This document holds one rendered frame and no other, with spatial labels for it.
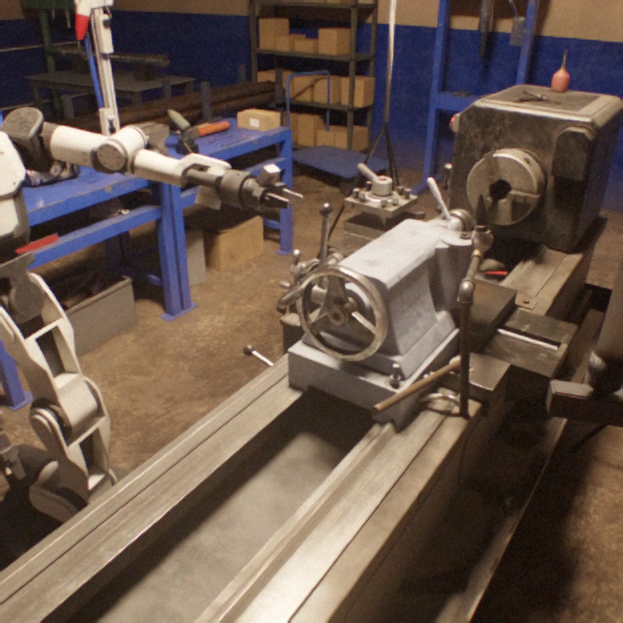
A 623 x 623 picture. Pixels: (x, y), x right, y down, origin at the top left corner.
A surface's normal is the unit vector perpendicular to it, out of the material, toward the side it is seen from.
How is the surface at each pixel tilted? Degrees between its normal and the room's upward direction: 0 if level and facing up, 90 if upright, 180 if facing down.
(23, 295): 75
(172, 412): 0
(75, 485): 90
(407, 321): 70
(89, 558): 0
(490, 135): 90
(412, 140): 90
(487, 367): 0
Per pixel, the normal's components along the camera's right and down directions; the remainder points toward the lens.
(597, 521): 0.01, -0.87
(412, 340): 0.76, -0.10
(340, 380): -0.55, 0.40
